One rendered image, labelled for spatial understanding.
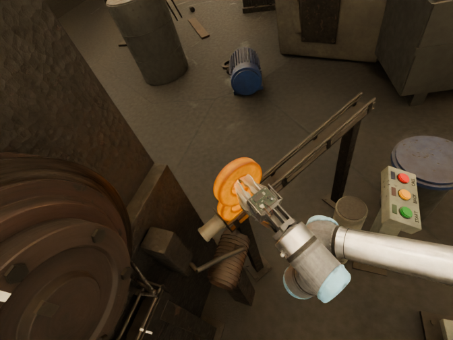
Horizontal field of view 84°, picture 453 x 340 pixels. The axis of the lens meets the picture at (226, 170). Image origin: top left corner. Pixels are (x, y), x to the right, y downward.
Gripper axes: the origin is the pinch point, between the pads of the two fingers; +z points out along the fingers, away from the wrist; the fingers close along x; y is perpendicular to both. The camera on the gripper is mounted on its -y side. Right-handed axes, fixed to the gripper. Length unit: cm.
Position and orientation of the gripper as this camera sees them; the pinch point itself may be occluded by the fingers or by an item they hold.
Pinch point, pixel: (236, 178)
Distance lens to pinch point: 72.8
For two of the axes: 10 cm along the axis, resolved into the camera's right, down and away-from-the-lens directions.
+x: -7.9, 5.7, -2.2
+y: -0.6, -4.3, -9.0
